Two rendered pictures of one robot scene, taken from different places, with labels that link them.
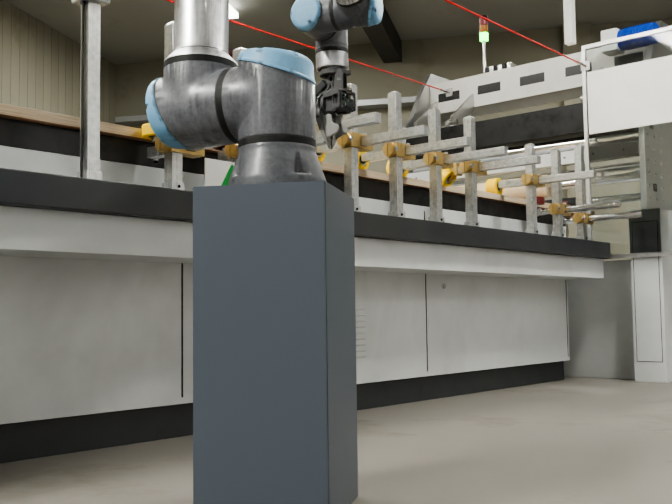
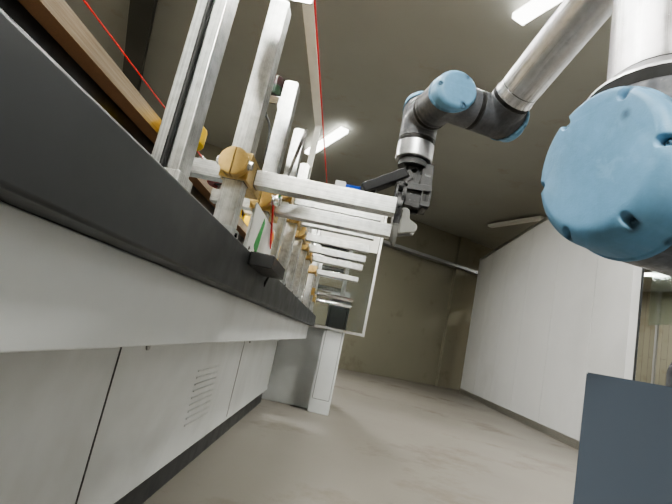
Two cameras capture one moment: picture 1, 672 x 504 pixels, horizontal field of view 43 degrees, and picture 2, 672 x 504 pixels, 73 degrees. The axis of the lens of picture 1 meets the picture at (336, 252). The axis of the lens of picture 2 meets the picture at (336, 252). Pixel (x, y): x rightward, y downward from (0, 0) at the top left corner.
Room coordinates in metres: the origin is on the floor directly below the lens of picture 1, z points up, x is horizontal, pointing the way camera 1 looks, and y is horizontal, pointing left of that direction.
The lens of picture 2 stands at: (1.59, 0.76, 0.58)
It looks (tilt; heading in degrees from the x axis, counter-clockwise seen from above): 10 degrees up; 321
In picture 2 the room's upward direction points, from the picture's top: 12 degrees clockwise
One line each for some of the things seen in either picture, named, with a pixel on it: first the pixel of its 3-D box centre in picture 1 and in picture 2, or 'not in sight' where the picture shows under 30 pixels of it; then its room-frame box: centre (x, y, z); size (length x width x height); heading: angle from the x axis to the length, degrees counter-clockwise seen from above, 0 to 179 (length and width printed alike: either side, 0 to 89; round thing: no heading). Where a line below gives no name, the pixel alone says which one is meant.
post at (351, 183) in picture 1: (350, 153); (290, 229); (2.87, -0.05, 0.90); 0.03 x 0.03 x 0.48; 49
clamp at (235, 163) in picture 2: (180, 145); (241, 173); (2.33, 0.42, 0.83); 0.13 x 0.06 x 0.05; 139
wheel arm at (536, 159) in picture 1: (497, 165); (327, 260); (3.40, -0.65, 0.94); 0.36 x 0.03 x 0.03; 49
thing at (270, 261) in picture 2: not in sight; (268, 272); (2.40, 0.28, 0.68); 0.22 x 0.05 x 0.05; 139
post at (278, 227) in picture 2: not in sight; (282, 206); (2.69, 0.11, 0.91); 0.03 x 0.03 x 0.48; 49
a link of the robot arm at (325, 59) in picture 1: (332, 64); (414, 155); (2.32, 0.00, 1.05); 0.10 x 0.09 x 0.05; 139
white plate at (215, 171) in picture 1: (239, 180); (262, 240); (2.46, 0.28, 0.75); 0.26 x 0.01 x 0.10; 139
